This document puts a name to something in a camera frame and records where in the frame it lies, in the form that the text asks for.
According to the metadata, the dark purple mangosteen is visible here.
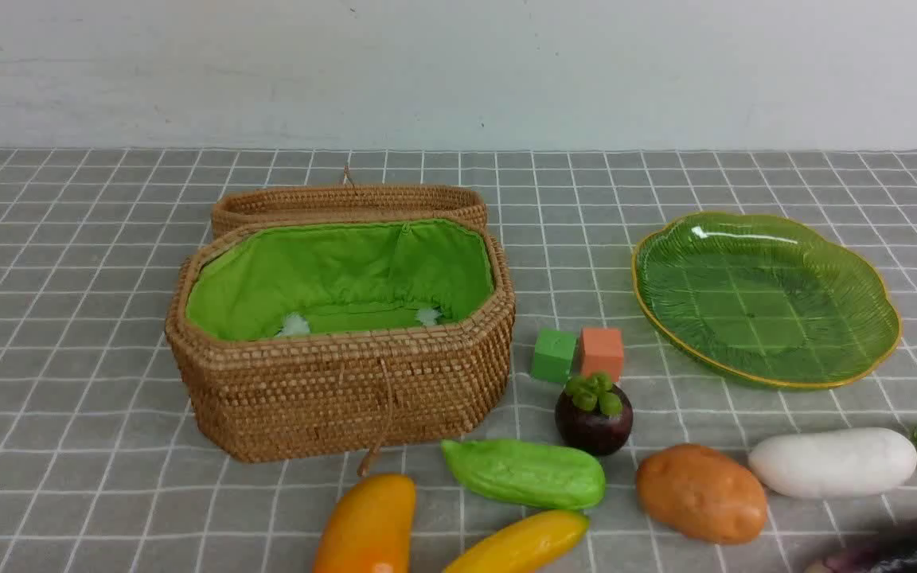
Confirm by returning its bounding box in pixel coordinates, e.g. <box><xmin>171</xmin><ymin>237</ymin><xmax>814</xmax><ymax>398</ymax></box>
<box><xmin>554</xmin><ymin>371</ymin><xmax>634</xmax><ymax>457</ymax></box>

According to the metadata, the green chayote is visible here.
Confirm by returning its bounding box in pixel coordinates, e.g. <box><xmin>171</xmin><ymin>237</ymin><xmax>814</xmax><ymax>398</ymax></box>
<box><xmin>440</xmin><ymin>439</ymin><xmax>607</xmax><ymax>511</ymax></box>

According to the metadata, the orange mango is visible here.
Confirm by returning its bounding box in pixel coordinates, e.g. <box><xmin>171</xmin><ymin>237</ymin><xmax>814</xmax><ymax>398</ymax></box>
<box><xmin>312</xmin><ymin>473</ymin><xmax>417</xmax><ymax>572</ymax></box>

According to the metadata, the yellow banana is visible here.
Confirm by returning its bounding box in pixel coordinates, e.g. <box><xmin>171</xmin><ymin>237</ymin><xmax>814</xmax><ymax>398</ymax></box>
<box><xmin>443</xmin><ymin>510</ymin><xmax>590</xmax><ymax>572</ymax></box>

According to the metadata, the brown potato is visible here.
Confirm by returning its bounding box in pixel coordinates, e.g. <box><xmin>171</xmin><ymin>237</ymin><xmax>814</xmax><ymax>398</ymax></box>
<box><xmin>636</xmin><ymin>443</ymin><xmax>768</xmax><ymax>545</ymax></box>

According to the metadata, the white radish with leaves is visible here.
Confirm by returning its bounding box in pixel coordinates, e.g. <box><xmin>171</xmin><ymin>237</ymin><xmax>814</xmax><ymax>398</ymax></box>
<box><xmin>748</xmin><ymin>425</ymin><xmax>917</xmax><ymax>498</ymax></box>

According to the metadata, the purple eggplant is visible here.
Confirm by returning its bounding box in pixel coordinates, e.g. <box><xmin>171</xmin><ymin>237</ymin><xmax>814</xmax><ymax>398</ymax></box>
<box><xmin>805</xmin><ymin>518</ymin><xmax>917</xmax><ymax>572</ymax></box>

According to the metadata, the green cube block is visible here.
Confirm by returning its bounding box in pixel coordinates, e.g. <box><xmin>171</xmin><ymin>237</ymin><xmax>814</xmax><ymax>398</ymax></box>
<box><xmin>530</xmin><ymin>329</ymin><xmax>579</xmax><ymax>386</ymax></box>

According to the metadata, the woven rattan basket green lining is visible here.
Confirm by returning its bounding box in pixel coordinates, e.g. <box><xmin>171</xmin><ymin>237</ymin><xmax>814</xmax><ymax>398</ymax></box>
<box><xmin>165</xmin><ymin>217</ymin><xmax>517</xmax><ymax>477</ymax></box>

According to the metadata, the orange cube block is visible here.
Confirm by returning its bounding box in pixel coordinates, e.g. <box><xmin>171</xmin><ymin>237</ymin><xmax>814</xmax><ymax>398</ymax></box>
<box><xmin>579</xmin><ymin>327</ymin><xmax>625</xmax><ymax>385</ymax></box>

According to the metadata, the woven rattan basket lid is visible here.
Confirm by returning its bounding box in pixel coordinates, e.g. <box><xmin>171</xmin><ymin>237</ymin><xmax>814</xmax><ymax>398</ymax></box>
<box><xmin>211</xmin><ymin>168</ymin><xmax>489</xmax><ymax>239</ymax></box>

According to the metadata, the green glass leaf plate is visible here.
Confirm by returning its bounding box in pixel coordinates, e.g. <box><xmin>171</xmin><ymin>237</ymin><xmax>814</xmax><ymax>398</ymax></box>
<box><xmin>632</xmin><ymin>211</ymin><xmax>903</xmax><ymax>392</ymax></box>

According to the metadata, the grey checkered tablecloth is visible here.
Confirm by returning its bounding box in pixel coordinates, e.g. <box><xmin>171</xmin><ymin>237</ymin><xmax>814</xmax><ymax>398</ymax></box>
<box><xmin>0</xmin><ymin>149</ymin><xmax>917</xmax><ymax>572</ymax></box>

